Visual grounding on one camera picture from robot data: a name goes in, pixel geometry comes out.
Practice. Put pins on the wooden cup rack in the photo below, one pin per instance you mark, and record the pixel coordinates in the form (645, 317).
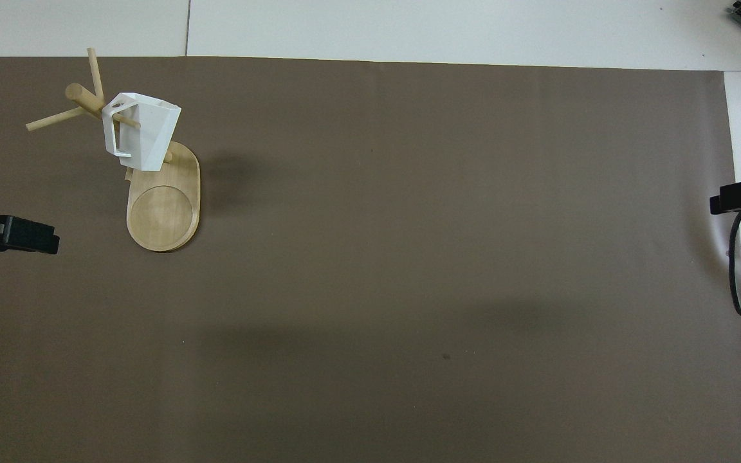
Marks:
(163, 215)

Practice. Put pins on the white faceted cup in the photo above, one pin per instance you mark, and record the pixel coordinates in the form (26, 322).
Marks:
(152, 132)

